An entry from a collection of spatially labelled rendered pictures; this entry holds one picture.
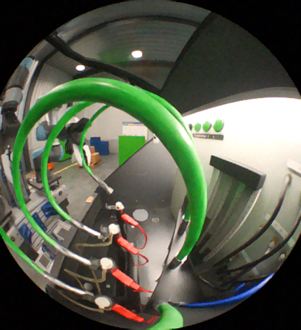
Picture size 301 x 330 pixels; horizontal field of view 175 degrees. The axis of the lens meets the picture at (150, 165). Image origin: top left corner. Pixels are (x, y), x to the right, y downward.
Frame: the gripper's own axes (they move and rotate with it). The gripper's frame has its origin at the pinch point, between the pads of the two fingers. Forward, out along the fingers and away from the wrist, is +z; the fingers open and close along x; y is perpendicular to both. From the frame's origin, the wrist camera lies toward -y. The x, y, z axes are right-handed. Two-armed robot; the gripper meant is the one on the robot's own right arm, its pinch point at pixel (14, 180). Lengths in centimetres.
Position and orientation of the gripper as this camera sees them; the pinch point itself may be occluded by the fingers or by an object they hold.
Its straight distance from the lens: 36.9
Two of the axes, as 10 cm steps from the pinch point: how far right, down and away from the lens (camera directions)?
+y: -9.9, -0.3, -1.1
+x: 1.0, 3.0, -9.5
